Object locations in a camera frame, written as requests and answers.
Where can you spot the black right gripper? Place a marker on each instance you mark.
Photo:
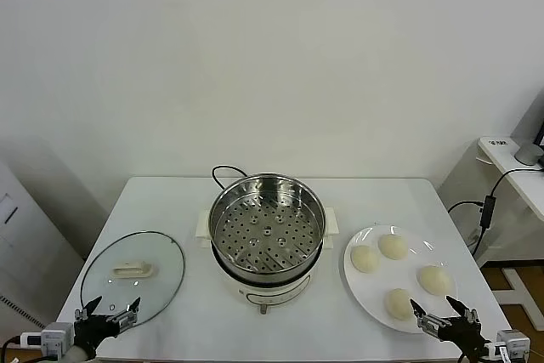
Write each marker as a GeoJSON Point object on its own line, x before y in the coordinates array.
{"type": "Point", "coordinates": [463, 335]}

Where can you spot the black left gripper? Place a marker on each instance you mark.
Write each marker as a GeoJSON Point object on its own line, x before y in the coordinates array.
{"type": "Point", "coordinates": [95, 331]}

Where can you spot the white steamed baozi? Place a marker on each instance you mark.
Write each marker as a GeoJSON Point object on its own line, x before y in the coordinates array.
{"type": "Point", "coordinates": [397, 303]}
{"type": "Point", "coordinates": [434, 280]}
{"type": "Point", "coordinates": [393, 246]}
{"type": "Point", "coordinates": [365, 259]}

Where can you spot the round glass pot lid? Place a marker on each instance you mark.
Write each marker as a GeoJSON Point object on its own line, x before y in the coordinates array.
{"type": "Point", "coordinates": [132, 270]}

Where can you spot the stainless steel steamer basket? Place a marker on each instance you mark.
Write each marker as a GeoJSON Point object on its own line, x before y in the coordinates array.
{"type": "Point", "coordinates": [272, 227]}

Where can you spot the white round plate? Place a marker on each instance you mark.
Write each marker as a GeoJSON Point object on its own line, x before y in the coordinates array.
{"type": "Point", "coordinates": [395, 274]}

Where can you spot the white cabinet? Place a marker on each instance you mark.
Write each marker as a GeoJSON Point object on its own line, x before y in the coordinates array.
{"type": "Point", "coordinates": [25, 244]}

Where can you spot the white side desk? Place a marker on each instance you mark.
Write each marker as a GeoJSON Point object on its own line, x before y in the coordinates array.
{"type": "Point", "coordinates": [523, 184]}

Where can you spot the white electric cooker base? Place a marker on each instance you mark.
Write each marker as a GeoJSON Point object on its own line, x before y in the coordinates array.
{"type": "Point", "coordinates": [272, 290]}

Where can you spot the grey monitor stand base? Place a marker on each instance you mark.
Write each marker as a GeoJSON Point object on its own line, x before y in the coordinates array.
{"type": "Point", "coordinates": [526, 154]}

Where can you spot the dark computer monitor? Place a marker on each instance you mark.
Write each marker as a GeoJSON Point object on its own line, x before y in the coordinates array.
{"type": "Point", "coordinates": [540, 133]}

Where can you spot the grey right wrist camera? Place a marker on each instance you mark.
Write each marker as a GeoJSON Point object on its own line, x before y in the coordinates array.
{"type": "Point", "coordinates": [514, 344]}

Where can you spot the white wall socket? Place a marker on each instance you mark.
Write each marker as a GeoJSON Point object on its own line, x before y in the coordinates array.
{"type": "Point", "coordinates": [473, 235]}

